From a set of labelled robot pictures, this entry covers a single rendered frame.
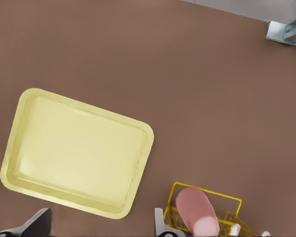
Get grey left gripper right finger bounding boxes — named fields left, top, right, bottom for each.
left=154, top=207, right=188, bottom=237

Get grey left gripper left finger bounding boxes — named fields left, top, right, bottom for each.
left=0, top=207, right=52, bottom=237

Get yellow wire basket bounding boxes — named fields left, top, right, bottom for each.
left=162, top=182, right=259, bottom=237

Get silver frame post foot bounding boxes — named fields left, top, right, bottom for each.
left=264, top=15, right=296, bottom=48

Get pale yellow rectangular tray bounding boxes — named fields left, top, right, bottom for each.
left=0, top=88, right=155, bottom=220

